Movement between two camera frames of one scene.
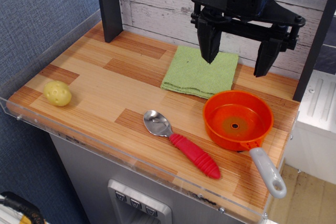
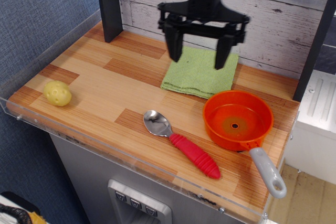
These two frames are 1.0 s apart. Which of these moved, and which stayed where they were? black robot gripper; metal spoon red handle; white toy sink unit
Moved: black robot gripper
Stayed: metal spoon red handle; white toy sink unit
